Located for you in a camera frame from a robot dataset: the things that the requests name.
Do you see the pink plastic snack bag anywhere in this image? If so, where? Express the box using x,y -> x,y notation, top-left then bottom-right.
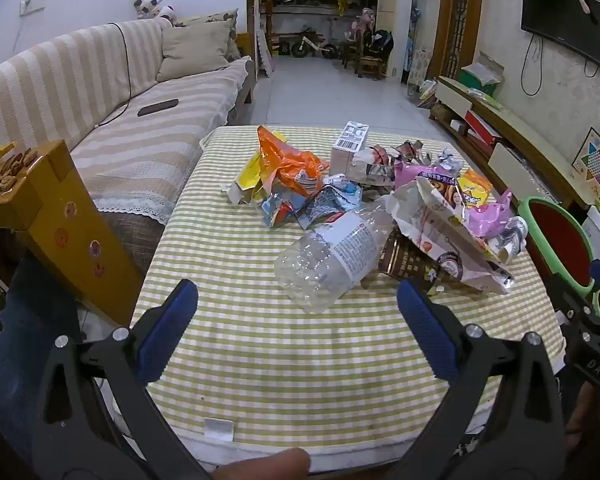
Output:
394,160 -> 515,238

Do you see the black wall television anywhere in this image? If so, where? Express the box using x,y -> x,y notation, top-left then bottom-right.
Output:
521,0 -> 600,69

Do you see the dotted beige cushion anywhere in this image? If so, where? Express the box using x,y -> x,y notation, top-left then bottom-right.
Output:
177,8 -> 241,61

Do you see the red patterned paper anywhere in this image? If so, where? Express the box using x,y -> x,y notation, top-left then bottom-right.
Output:
394,139 -> 427,165

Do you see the star checkers game board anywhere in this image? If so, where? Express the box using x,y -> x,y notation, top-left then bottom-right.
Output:
572,127 -> 600,200

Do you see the clear plastic bottle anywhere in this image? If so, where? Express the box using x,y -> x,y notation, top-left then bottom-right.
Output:
274,199 -> 401,315

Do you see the white fence panel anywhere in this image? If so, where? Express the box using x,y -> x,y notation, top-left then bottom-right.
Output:
255,30 -> 277,79

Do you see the pale pink printed paper bag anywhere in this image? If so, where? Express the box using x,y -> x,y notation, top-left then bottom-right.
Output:
385,177 -> 516,296

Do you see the green yellow packet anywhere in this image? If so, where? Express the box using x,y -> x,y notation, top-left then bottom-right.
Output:
468,87 -> 504,111

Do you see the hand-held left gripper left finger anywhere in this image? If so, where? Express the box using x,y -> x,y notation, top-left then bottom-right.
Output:
30,279 -> 213,480

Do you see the black remote control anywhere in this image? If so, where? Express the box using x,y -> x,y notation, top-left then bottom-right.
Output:
137,99 -> 180,118

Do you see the orange snack bag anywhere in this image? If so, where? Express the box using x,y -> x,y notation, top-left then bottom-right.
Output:
257,125 -> 331,199

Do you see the flattened yellow carton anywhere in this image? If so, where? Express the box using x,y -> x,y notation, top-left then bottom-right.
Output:
222,132 -> 288,206

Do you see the person's blue jeans leg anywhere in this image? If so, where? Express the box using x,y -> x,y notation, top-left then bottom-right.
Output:
0,255 -> 116,461

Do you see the yellow wooden stool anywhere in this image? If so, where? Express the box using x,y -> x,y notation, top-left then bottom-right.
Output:
0,140 -> 144,314

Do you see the person's left hand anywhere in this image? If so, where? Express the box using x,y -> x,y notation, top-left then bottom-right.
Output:
211,447 -> 311,480

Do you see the striped beige sofa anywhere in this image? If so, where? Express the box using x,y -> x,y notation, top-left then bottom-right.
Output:
0,17 -> 257,226

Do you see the patterned panel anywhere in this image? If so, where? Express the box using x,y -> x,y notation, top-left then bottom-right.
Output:
407,49 -> 434,86

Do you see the white standing air conditioner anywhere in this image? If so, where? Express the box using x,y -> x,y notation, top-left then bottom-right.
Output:
375,0 -> 415,80

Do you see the blue silver foil wrapper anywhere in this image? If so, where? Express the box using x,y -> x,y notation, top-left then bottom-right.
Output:
295,172 -> 365,223

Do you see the yellow snack packet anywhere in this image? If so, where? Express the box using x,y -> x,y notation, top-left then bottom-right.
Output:
455,169 -> 494,209

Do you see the pink plush toy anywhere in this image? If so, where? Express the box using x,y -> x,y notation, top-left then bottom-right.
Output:
355,8 -> 376,41

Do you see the crumpled white dark-print paper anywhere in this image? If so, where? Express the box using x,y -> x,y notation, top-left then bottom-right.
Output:
432,147 -> 464,174

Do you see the black charging cable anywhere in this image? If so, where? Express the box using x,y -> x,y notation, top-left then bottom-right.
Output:
94,22 -> 133,129

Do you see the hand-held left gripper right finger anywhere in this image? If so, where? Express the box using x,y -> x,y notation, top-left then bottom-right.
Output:
390,279 -> 566,480

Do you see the long beige television cabinet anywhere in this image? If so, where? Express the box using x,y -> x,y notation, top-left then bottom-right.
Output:
430,76 -> 600,261

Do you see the plain beige cushion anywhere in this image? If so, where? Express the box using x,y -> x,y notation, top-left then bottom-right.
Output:
156,20 -> 234,84

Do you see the children's balance bike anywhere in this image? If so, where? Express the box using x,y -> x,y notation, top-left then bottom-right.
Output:
291,25 -> 339,60

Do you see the person's right hand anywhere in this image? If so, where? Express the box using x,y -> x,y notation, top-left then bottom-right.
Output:
566,385 -> 600,456

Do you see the green checked tablecloth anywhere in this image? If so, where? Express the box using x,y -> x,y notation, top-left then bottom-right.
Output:
130,125 -> 567,461

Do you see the white carton box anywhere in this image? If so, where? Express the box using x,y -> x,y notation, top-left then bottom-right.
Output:
329,121 -> 372,177

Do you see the wooden chair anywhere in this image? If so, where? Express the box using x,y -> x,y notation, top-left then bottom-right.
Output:
352,35 -> 389,79

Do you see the black backpack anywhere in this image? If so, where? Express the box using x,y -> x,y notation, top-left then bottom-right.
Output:
367,30 -> 396,57

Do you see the grey red-print paper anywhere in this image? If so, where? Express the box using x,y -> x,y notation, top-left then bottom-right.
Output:
352,145 -> 397,192

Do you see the white black plush toy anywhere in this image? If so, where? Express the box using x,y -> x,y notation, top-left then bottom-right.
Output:
132,0 -> 179,24

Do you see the green box with white paper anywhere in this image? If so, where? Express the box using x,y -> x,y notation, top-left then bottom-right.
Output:
457,57 -> 504,97

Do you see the grey patterned wrapper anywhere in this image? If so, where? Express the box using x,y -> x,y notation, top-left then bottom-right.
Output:
485,217 -> 529,267

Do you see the red flat box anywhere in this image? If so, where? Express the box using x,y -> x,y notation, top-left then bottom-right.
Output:
462,110 -> 504,147

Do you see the brown paper cup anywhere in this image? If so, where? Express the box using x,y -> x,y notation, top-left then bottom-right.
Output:
377,227 -> 443,296

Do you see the hanging television cable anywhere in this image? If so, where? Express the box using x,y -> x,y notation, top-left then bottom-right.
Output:
521,34 -> 544,97

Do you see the small colourful foil wrapper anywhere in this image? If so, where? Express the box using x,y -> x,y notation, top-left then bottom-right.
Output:
260,192 -> 306,231

